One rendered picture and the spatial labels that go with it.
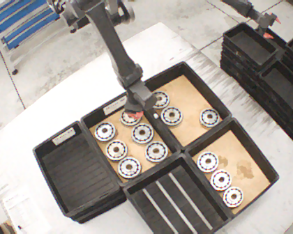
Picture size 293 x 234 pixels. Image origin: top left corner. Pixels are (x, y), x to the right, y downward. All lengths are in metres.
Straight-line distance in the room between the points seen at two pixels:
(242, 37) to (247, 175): 1.33
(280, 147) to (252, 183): 0.36
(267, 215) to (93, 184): 0.90
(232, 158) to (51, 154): 0.89
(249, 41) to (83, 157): 1.59
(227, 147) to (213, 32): 1.87
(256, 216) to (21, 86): 2.52
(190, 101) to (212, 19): 1.88
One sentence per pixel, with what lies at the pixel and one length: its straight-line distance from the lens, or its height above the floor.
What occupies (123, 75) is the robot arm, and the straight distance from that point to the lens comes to 0.97.
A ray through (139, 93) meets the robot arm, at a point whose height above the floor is 1.28.
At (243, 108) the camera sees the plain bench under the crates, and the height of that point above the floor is 0.70.
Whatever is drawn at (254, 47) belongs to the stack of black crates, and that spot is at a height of 0.49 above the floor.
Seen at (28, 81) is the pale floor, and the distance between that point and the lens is 3.05.
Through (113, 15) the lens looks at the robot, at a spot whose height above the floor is 1.17.
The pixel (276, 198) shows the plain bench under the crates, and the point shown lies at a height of 0.70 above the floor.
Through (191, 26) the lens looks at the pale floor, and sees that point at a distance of 3.14.
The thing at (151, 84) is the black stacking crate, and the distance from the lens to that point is 1.50.
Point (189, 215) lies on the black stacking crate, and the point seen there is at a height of 0.83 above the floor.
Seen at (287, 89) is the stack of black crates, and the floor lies 0.38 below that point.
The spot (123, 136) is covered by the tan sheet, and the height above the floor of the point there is 0.83.
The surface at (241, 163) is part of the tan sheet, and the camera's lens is 1.40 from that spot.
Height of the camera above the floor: 2.11
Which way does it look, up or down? 60 degrees down
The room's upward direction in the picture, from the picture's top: 9 degrees counter-clockwise
